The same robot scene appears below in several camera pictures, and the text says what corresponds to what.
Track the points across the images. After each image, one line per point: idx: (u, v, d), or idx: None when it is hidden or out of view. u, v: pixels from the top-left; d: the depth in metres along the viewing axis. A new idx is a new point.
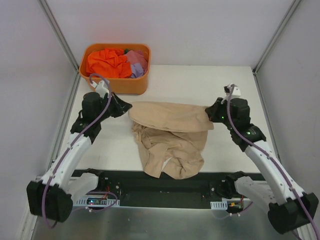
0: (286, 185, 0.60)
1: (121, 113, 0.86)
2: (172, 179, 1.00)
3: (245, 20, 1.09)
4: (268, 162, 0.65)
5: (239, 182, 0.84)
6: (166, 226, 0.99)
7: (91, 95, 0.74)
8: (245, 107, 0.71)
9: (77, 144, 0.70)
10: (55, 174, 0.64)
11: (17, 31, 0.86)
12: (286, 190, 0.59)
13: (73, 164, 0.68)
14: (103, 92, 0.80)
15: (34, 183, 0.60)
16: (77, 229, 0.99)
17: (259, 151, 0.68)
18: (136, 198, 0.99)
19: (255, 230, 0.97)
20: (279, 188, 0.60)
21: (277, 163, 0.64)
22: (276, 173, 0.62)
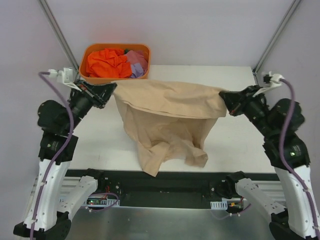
0: (311, 222, 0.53)
1: (103, 104, 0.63)
2: (171, 179, 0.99)
3: (245, 21, 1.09)
4: (301, 195, 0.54)
5: (239, 185, 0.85)
6: (166, 225, 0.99)
7: (51, 103, 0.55)
8: (299, 119, 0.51)
9: (51, 176, 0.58)
10: (37, 218, 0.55)
11: (18, 31, 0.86)
12: (309, 228, 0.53)
13: (53, 197, 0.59)
14: (74, 85, 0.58)
15: (20, 229, 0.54)
16: (77, 229, 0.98)
17: (296, 179, 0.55)
18: (135, 198, 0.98)
19: (255, 229, 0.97)
20: (302, 225, 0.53)
21: (312, 199, 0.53)
22: (304, 208, 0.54)
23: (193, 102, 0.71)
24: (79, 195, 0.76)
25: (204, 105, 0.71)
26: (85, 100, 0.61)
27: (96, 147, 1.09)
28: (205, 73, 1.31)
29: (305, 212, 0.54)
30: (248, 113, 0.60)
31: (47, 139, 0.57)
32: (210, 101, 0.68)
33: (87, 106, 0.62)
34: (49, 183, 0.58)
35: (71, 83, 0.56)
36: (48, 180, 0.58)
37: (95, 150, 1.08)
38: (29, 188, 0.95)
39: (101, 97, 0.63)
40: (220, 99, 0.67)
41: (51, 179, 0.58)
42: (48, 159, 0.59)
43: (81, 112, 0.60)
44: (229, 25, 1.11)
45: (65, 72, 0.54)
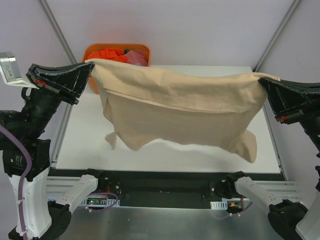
0: None
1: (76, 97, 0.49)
2: (171, 179, 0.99)
3: (245, 21, 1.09)
4: None
5: (239, 183, 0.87)
6: (166, 225, 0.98)
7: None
8: None
9: (28, 191, 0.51)
10: (26, 229, 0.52)
11: (17, 30, 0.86)
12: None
13: (38, 209, 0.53)
14: (25, 82, 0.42)
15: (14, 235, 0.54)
16: (76, 229, 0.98)
17: None
18: (135, 198, 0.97)
19: (256, 230, 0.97)
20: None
21: None
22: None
23: (220, 91, 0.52)
24: (80, 190, 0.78)
25: (231, 93, 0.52)
26: (49, 98, 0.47)
27: (96, 146, 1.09)
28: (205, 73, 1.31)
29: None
30: (311, 127, 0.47)
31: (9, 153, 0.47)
32: (243, 91, 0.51)
33: (52, 104, 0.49)
34: (28, 198, 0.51)
35: (17, 79, 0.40)
36: (25, 196, 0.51)
37: (95, 150, 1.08)
38: None
39: (73, 89, 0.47)
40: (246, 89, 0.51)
41: (28, 195, 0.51)
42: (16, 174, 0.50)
43: (44, 113, 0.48)
44: (229, 26, 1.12)
45: (4, 66, 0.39)
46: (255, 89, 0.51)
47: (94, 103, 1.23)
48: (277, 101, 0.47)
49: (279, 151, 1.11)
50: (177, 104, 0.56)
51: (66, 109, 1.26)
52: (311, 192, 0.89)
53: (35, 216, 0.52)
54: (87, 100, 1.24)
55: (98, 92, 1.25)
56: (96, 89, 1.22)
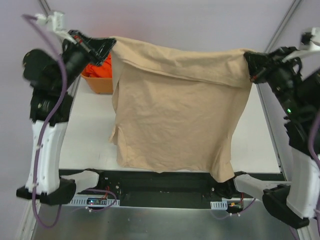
0: (313, 205, 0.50)
1: (100, 63, 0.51)
2: (172, 179, 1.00)
3: (242, 21, 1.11)
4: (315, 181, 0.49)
5: (238, 178, 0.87)
6: (166, 226, 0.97)
7: (38, 52, 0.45)
8: None
9: (47, 140, 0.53)
10: (38, 181, 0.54)
11: (19, 30, 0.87)
12: (310, 210, 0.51)
13: (52, 161, 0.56)
14: (67, 35, 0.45)
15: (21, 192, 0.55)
16: (75, 230, 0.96)
17: (315, 166, 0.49)
18: (136, 198, 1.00)
19: (257, 229, 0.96)
20: (304, 207, 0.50)
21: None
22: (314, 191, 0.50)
23: (212, 64, 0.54)
24: (85, 178, 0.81)
25: (224, 67, 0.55)
26: (80, 55, 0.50)
27: (97, 146, 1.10)
28: None
29: (311, 196, 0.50)
30: (273, 80, 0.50)
31: (38, 98, 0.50)
32: (232, 63, 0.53)
33: (83, 62, 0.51)
34: (46, 147, 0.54)
35: (64, 31, 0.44)
36: (44, 143, 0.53)
37: (95, 150, 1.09)
38: None
39: (99, 53, 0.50)
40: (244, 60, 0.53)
41: (47, 143, 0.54)
42: (41, 120, 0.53)
43: (75, 68, 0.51)
44: (227, 26, 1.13)
45: (56, 17, 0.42)
46: (243, 62, 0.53)
47: (94, 103, 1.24)
48: (252, 63, 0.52)
49: (279, 151, 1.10)
50: (179, 74, 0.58)
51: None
52: None
53: (48, 167, 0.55)
54: (88, 100, 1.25)
55: (98, 91, 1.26)
56: (96, 88, 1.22)
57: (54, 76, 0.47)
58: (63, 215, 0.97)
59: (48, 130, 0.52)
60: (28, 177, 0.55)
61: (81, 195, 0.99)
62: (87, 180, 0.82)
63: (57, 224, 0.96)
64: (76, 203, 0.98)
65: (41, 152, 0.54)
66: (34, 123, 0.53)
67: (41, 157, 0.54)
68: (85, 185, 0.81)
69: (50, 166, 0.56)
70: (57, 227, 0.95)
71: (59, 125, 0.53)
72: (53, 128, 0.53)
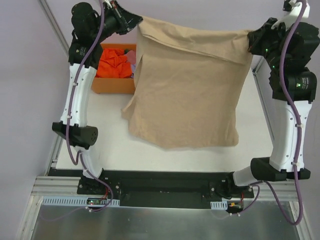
0: (291, 158, 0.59)
1: (126, 32, 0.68)
2: (171, 178, 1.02)
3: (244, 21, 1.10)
4: (292, 132, 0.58)
5: (236, 172, 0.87)
6: (166, 226, 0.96)
7: (83, 5, 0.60)
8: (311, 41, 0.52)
9: (81, 79, 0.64)
10: (71, 114, 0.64)
11: (19, 30, 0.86)
12: (287, 162, 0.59)
13: (85, 100, 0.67)
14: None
15: (58, 125, 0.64)
16: (75, 229, 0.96)
17: (291, 114, 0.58)
18: (136, 198, 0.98)
19: (257, 230, 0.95)
20: (283, 158, 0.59)
21: (300, 137, 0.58)
22: (291, 144, 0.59)
23: (219, 41, 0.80)
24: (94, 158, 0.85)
25: (228, 47, 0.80)
26: (113, 19, 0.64)
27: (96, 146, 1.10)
28: None
29: (288, 148, 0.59)
30: (268, 42, 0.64)
31: (76, 45, 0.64)
32: (233, 42, 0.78)
33: (114, 25, 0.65)
34: (80, 85, 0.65)
35: None
36: (79, 82, 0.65)
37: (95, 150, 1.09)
38: (29, 188, 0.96)
39: (127, 23, 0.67)
40: (246, 40, 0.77)
41: (81, 82, 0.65)
42: (77, 63, 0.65)
43: (108, 29, 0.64)
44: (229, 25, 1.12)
45: None
46: (244, 41, 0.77)
47: (94, 103, 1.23)
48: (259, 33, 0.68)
49: None
50: (194, 49, 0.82)
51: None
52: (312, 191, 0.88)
53: (80, 105, 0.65)
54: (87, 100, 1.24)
55: (98, 92, 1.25)
56: (97, 89, 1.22)
57: (92, 27, 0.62)
58: (63, 215, 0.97)
59: (83, 71, 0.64)
60: (63, 111, 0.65)
61: (81, 195, 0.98)
62: (93, 163, 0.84)
63: (58, 224, 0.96)
64: (75, 203, 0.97)
65: (76, 90, 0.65)
66: (72, 66, 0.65)
67: (76, 94, 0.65)
68: (90, 166, 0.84)
69: (82, 103, 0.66)
70: (57, 228, 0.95)
71: (91, 69, 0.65)
72: (87, 70, 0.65)
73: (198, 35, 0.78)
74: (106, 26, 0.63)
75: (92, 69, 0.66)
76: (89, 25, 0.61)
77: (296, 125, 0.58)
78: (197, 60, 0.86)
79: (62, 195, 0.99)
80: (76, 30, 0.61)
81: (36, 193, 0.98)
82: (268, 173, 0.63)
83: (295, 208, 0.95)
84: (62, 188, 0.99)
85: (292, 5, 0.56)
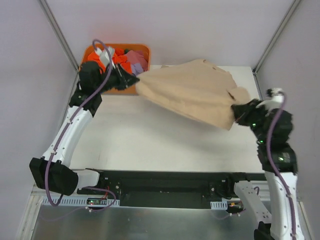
0: (289, 229, 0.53)
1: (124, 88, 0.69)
2: (172, 179, 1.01)
3: (245, 20, 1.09)
4: (284, 200, 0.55)
5: (239, 185, 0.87)
6: (166, 226, 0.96)
7: (91, 62, 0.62)
8: (288, 126, 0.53)
9: (77, 119, 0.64)
10: (56, 151, 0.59)
11: (17, 31, 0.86)
12: (286, 234, 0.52)
13: (74, 140, 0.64)
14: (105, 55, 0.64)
15: (37, 160, 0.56)
16: (75, 230, 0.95)
17: (280, 184, 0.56)
18: (136, 198, 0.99)
19: (256, 230, 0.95)
20: (281, 229, 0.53)
21: (293, 206, 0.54)
22: (286, 214, 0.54)
23: (209, 105, 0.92)
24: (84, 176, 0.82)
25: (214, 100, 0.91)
26: (114, 77, 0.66)
27: (96, 147, 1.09)
28: None
29: (284, 216, 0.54)
30: (252, 119, 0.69)
31: (79, 93, 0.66)
32: (221, 104, 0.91)
33: (113, 82, 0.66)
34: (74, 124, 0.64)
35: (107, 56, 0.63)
36: (74, 121, 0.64)
37: (95, 149, 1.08)
38: (28, 188, 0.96)
39: (126, 81, 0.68)
40: (231, 110, 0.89)
41: (76, 121, 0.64)
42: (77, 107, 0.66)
43: (108, 84, 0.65)
44: (229, 25, 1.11)
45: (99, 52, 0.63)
46: (228, 110, 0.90)
47: None
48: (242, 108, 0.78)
49: None
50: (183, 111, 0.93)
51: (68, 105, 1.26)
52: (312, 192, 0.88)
53: (68, 142, 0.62)
54: None
55: None
56: None
57: (96, 80, 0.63)
58: (63, 215, 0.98)
59: (81, 115, 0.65)
60: (48, 147, 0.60)
61: (82, 195, 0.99)
62: (86, 179, 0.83)
63: (58, 224, 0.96)
64: (76, 202, 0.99)
65: (70, 127, 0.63)
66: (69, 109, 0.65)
67: (68, 132, 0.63)
68: (84, 183, 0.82)
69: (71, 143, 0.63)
70: (57, 228, 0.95)
71: (88, 114, 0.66)
72: (85, 113, 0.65)
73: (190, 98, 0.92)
74: (108, 82, 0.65)
75: (89, 115, 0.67)
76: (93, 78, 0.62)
77: (289, 194, 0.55)
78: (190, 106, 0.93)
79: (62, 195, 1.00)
80: (81, 81, 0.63)
81: (36, 192, 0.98)
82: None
83: None
84: None
85: (274, 94, 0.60)
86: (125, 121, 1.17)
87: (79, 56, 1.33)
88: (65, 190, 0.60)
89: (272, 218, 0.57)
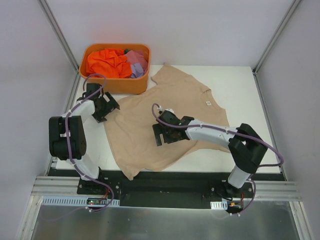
0: (223, 133, 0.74)
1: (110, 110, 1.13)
2: (171, 180, 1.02)
3: (244, 21, 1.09)
4: (204, 130, 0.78)
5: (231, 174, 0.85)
6: (166, 226, 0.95)
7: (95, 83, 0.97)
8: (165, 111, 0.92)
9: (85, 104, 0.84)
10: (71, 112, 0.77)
11: (17, 31, 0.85)
12: (225, 137, 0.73)
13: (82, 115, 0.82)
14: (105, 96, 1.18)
15: (55, 118, 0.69)
16: (74, 230, 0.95)
17: (193, 127, 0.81)
18: (136, 198, 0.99)
19: (257, 230, 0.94)
20: (221, 138, 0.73)
21: (208, 126, 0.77)
22: (211, 132, 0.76)
23: (121, 164, 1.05)
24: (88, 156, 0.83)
25: (125, 167, 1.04)
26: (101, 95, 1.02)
27: (91, 137, 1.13)
28: (205, 74, 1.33)
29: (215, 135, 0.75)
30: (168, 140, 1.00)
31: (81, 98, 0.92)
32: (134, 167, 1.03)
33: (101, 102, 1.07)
34: (83, 105, 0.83)
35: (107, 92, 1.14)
36: (83, 104, 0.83)
37: (95, 150, 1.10)
38: (29, 188, 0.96)
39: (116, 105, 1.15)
40: (137, 171, 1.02)
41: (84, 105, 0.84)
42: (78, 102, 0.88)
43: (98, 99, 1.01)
44: (228, 25, 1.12)
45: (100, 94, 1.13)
46: (135, 170, 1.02)
47: None
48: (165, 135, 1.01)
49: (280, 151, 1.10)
50: (112, 148, 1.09)
51: (68, 105, 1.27)
52: (312, 192, 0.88)
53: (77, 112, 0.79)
54: None
55: None
56: None
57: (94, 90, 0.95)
58: (63, 215, 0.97)
59: (89, 102, 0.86)
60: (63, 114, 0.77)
61: (81, 195, 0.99)
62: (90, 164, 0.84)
63: (58, 224, 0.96)
64: (75, 202, 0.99)
65: (80, 106, 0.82)
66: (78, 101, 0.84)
67: (78, 109, 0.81)
68: (86, 171, 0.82)
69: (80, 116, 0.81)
70: (57, 228, 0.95)
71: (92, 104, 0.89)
72: (90, 102, 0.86)
73: (119, 144, 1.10)
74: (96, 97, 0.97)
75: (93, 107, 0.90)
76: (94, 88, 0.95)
77: (199, 126, 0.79)
78: (125, 146, 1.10)
79: (62, 195, 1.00)
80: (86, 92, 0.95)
81: (36, 192, 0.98)
82: (238, 156, 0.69)
83: (295, 208, 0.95)
84: (61, 188, 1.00)
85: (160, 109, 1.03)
86: (126, 120, 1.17)
87: (79, 56, 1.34)
88: (78, 149, 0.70)
89: None
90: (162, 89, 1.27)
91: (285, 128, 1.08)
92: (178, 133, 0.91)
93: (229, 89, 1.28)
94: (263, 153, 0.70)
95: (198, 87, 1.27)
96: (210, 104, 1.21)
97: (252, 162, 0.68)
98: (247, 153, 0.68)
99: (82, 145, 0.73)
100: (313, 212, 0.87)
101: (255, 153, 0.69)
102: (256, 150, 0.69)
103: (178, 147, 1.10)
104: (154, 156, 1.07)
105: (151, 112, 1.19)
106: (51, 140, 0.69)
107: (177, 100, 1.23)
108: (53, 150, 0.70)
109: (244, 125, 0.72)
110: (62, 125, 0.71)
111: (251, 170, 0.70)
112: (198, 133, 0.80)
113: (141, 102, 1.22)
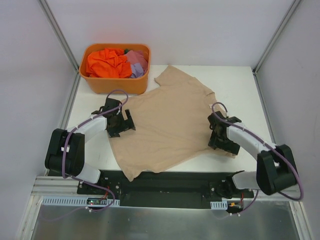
0: (259, 143, 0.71)
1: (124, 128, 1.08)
2: (171, 180, 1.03)
3: (245, 21, 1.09)
4: (243, 133, 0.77)
5: (237, 176, 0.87)
6: (166, 226, 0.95)
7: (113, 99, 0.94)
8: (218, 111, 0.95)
9: (99, 120, 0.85)
10: (79, 127, 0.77)
11: (17, 31, 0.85)
12: (260, 146, 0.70)
13: (90, 131, 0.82)
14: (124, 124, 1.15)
15: (59, 131, 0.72)
16: (74, 230, 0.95)
17: (236, 127, 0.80)
18: (136, 198, 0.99)
19: (257, 230, 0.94)
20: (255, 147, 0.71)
21: (250, 131, 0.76)
22: (250, 138, 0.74)
23: (121, 164, 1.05)
24: (88, 168, 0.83)
25: (127, 167, 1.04)
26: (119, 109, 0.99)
27: (91, 139, 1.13)
28: (205, 74, 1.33)
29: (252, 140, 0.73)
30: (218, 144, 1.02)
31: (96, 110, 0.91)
32: (135, 168, 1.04)
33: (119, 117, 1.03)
34: (95, 121, 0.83)
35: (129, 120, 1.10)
36: (96, 120, 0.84)
37: (95, 150, 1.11)
38: (29, 188, 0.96)
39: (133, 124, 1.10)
40: (140, 171, 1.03)
41: (97, 122, 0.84)
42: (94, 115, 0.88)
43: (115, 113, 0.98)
44: (229, 25, 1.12)
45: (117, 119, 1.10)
46: (136, 170, 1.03)
47: (95, 103, 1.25)
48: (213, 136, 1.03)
49: None
50: (113, 147, 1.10)
51: (68, 105, 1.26)
52: (312, 192, 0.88)
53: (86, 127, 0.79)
54: (88, 100, 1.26)
55: (98, 92, 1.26)
56: (97, 90, 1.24)
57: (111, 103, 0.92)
58: (63, 215, 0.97)
59: (101, 118, 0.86)
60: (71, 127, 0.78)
61: (81, 195, 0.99)
62: (90, 171, 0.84)
63: (58, 224, 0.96)
64: (75, 203, 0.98)
65: (91, 121, 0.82)
66: (91, 115, 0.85)
67: (89, 123, 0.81)
68: (85, 177, 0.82)
69: (88, 132, 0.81)
70: (57, 228, 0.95)
71: (104, 120, 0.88)
72: (102, 119, 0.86)
73: (120, 144, 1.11)
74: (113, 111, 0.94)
75: (104, 124, 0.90)
76: (112, 105, 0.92)
77: (242, 128, 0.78)
78: (126, 146, 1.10)
79: (62, 195, 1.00)
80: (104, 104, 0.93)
81: (36, 193, 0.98)
82: (263, 170, 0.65)
83: (295, 208, 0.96)
84: (61, 188, 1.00)
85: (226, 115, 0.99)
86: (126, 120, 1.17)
87: (79, 56, 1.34)
88: (70, 168, 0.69)
89: (251, 153, 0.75)
90: (163, 89, 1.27)
91: (285, 128, 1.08)
92: (219, 127, 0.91)
93: (229, 89, 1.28)
94: (290, 182, 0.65)
95: (201, 95, 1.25)
96: (213, 107, 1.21)
97: (273, 184, 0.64)
98: (272, 172, 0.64)
99: (78, 165, 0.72)
100: (313, 212, 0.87)
101: (281, 177, 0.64)
102: (283, 175, 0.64)
103: (179, 148, 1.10)
104: (156, 157, 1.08)
105: (151, 112, 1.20)
106: (48, 153, 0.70)
107: (177, 100, 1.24)
108: (47, 163, 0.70)
109: (285, 147, 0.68)
110: (64, 139, 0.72)
111: (267, 192, 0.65)
112: (238, 135, 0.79)
113: (143, 102, 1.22)
